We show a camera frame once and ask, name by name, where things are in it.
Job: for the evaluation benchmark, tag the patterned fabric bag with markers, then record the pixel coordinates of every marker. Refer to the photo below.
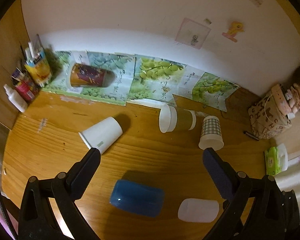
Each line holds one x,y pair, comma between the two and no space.
266,118

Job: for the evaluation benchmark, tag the translucent white plastic cup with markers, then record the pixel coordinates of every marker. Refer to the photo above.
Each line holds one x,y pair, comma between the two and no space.
198,210

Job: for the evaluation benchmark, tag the doll with dark hair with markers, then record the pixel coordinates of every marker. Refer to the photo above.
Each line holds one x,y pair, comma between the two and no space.
293,94

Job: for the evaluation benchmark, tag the red small box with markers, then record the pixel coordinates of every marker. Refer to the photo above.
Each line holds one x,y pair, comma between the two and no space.
24,85

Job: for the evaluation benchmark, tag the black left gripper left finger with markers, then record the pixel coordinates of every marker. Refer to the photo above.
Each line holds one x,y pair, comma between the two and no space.
37,220

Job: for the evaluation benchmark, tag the black pen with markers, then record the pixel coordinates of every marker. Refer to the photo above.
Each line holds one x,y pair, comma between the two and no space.
250,135

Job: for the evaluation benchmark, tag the paper cup with brown sleeve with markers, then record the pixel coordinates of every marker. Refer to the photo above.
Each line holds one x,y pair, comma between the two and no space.
173,119

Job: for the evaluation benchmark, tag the green grape poster sheet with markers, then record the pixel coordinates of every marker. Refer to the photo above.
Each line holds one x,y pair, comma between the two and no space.
138,77

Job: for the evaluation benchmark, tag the green wet wipes pack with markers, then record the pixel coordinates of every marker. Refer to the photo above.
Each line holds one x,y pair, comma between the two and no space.
276,159

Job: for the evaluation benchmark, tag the yellow toy wall sticker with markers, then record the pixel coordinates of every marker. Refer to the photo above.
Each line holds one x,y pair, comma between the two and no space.
234,29

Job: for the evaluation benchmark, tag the dark red printed cup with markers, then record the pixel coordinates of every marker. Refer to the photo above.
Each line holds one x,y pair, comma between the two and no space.
82,75

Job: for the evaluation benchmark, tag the plain white paper cup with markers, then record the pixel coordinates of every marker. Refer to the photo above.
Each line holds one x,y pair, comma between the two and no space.
102,135

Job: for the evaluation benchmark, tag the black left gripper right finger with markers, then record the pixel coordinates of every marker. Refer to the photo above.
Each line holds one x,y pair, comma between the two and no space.
252,208

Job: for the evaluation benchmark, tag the blue plastic cup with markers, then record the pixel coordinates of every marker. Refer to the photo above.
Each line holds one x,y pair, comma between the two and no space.
137,198

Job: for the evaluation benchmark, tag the white spray bottle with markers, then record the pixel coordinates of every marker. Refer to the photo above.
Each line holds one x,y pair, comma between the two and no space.
15,98

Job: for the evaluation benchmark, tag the checkered paper cup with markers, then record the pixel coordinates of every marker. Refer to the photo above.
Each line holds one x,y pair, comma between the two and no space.
211,136

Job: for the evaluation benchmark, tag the pink paper on wall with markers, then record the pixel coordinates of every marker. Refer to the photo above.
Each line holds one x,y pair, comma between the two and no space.
192,33

